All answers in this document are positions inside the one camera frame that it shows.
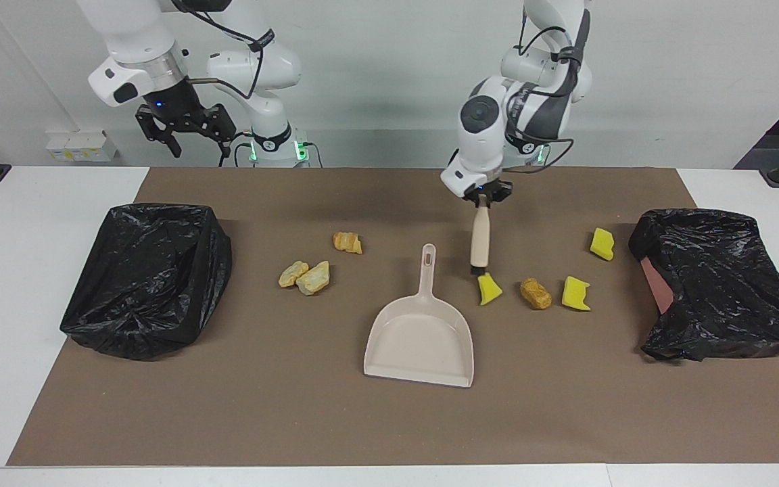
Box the large pale bread chunk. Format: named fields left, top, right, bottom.
left=296, top=260, right=331, bottom=296

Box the golden croissant piece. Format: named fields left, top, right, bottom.
left=333, top=231, right=364, bottom=256

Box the beige hand brush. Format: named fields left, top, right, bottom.
left=469, top=203, right=493, bottom=278

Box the brown paper table mat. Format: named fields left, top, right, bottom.
left=7, top=167, right=779, bottom=467

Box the white wall socket box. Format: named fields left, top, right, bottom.
left=46, top=131, right=120, bottom=163

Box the bin lined with black bag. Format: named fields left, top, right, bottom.
left=60, top=203, right=233, bottom=361

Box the small pale bread chunk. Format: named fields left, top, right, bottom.
left=278, top=260, right=310, bottom=288

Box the crumpled black trash bag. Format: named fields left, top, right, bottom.
left=628, top=208, right=779, bottom=363

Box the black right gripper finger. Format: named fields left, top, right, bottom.
left=210, top=104, right=237, bottom=160
left=135, top=106, right=183, bottom=160

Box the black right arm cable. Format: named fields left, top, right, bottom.
left=173, top=0, right=265, bottom=136

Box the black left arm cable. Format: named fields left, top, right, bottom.
left=504, top=20, right=576, bottom=175

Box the pink bin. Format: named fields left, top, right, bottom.
left=640, top=256, right=676, bottom=315

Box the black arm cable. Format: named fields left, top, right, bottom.
left=173, top=0, right=265, bottom=136
left=504, top=20, right=576, bottom=175

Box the beige plastic dustpan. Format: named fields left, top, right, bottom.
left=363, top=243, right=475, bottom=388

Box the brown bread roll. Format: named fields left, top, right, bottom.
left=520, top=277, right=553, bottom=310

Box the yellow sponge piece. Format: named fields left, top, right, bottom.
left=561, top=275, right=592, bottom=312
left=590, top=227, right=617, bottom=262
left=478, top=272, right=503, bottom=306

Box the black base cable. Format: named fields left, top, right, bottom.
left=219, top=132, right=255, bottom=168

